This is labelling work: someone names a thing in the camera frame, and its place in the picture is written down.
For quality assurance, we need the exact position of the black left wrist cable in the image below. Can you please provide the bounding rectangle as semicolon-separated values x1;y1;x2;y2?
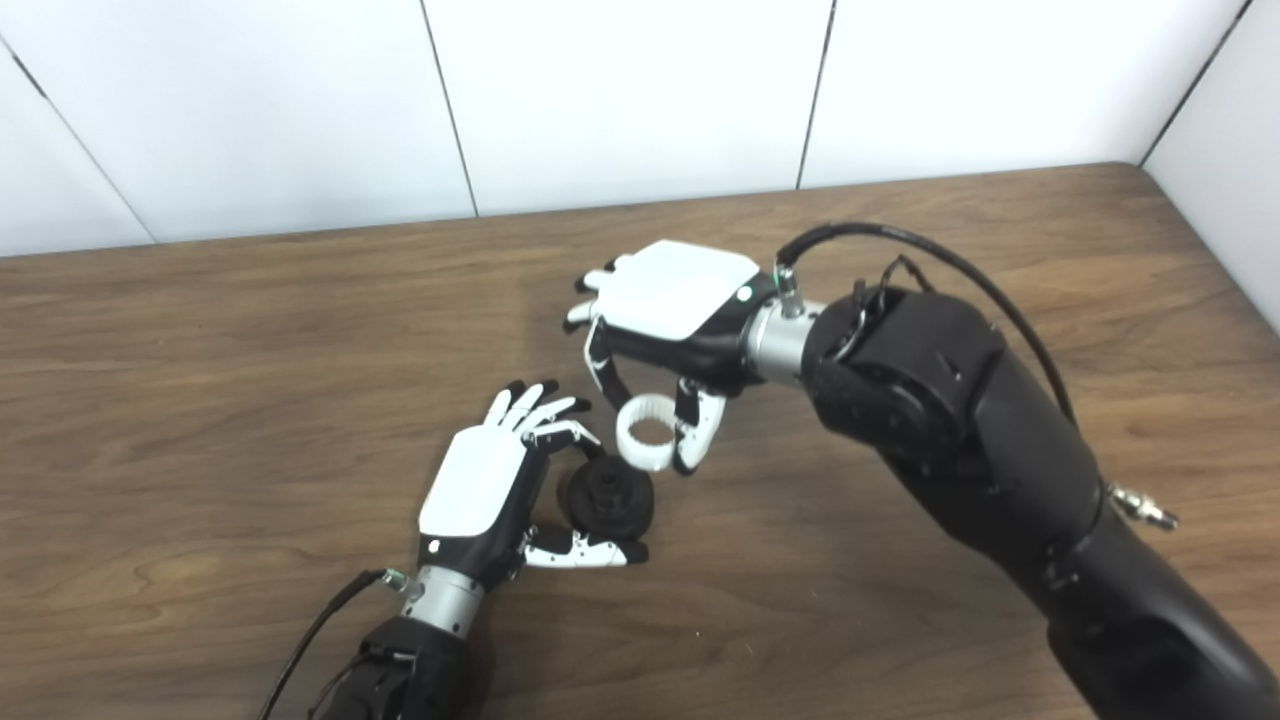
258;568;406;720

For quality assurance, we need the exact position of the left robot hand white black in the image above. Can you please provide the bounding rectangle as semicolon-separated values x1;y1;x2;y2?
417;379;649;591

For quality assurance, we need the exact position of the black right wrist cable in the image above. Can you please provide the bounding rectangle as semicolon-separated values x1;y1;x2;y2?
775;221;1181;531

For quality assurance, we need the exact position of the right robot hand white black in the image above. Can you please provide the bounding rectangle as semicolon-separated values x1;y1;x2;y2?
563;240;781;476

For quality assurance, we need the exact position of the white ring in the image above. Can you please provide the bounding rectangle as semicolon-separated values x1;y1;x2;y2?
615;394;681;472

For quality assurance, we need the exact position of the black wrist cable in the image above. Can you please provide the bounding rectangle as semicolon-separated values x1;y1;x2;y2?
775;221;1181;531
258;568;406;720

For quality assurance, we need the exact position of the round black part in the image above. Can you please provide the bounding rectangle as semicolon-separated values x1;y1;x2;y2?
567;455;656;542

